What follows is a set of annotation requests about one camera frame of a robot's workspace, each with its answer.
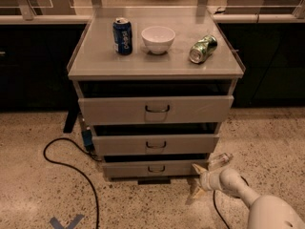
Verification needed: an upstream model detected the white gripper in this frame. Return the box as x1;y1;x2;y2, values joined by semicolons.
191;163;222;198

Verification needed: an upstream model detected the grey bottom drawer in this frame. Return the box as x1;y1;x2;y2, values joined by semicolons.
102;159;207;178

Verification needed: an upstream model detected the grey drawer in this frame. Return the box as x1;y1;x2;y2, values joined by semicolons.
102;159;207;178
78;95;234;125
92;135;219;156

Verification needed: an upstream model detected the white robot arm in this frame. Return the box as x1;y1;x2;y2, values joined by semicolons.
193;163;305;229

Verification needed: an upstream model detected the grey middle drawer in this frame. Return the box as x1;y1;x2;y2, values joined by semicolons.
92;135;219;156

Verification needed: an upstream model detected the grey drawer cabinet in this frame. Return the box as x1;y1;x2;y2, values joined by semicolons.
69;7;244;170

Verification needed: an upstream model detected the grey top drawer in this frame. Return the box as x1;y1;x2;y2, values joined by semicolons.
78;95;234;125

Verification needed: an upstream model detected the blue power adapter box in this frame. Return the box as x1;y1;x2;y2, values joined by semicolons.
81;130;94;152

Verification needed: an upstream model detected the crushed green soda can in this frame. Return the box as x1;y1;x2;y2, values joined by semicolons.
189;34;217;64

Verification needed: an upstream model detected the black table leg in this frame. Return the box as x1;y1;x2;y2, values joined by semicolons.
63;108;79;134

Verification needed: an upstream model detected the white bowl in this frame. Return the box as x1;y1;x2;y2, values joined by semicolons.
141;26;175;54

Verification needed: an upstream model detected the blue Pepsi can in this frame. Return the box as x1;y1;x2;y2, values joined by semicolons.
112;17;132;55

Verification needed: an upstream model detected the black cable right floor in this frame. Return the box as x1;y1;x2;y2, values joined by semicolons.
212;175;250;229

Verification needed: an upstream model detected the black cable floor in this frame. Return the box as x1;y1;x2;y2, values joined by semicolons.
42;137;103;229
212;175;250;229

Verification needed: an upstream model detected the black cable left floor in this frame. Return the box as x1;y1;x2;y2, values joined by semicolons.
42;137;103;229

